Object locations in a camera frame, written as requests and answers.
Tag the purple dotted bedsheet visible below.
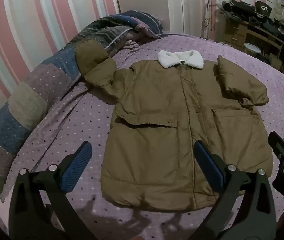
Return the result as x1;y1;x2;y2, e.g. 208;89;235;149
0;32;284;240

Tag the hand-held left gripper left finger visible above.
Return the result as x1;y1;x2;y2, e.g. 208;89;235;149
8;141;97;240

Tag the black cap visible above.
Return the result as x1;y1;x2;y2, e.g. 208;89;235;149
255;1;273;18

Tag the white basin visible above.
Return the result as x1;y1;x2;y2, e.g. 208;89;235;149
243;42;261;55

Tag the white wardrobe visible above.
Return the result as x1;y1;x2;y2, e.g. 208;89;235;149
164;0;207;38

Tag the brown coat with white collar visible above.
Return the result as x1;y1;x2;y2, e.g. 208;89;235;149
75;40;274;212

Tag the pile of dark clothes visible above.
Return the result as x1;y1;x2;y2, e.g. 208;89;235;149
218;0;258;20

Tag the white charger with cable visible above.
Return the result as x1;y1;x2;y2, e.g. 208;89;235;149
203;0;219;30

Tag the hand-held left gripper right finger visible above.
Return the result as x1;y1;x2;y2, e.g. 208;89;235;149
193;140;276;240

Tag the small pink cloth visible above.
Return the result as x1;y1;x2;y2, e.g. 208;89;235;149
123;40;141;54

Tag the patchwork quilt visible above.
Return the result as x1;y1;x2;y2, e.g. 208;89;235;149
0;10;165;198

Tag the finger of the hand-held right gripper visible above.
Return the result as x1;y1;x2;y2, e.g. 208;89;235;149
268;131;284;160

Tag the wooden desk with drawers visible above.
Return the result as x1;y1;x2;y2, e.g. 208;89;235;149
222;17;284;70

